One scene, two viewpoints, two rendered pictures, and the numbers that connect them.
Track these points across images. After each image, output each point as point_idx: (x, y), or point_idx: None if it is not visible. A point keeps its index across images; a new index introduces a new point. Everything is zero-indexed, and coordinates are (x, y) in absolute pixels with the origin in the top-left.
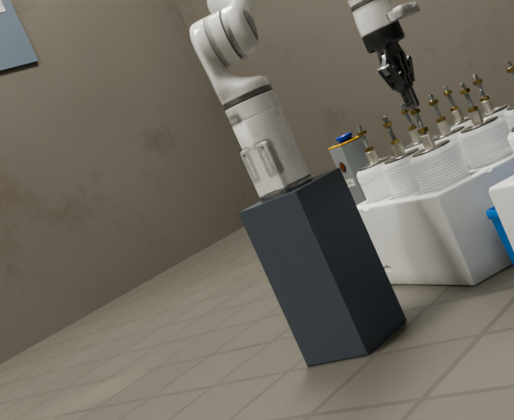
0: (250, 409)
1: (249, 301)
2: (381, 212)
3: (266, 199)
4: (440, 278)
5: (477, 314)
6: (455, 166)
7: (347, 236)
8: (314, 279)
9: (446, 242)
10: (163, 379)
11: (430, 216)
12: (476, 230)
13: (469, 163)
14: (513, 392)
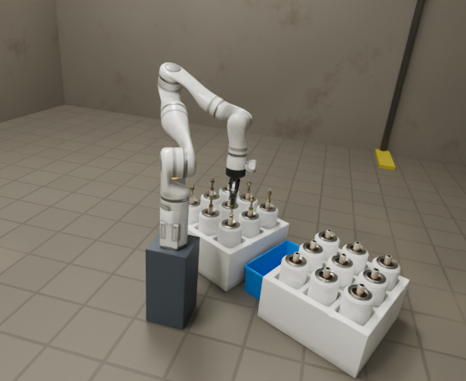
0: (119, 350)
1: (81, 211)
2: (191, 233)
3: (163, 248)
4: (208, 276)
5: (235, 323)
6: (239, 238)
7: (192, 273)
8: (172, 293)
9: (222, 270)
10: (40, 274)
11: (220, 257)
12: (236, 269)
13: None
14: None
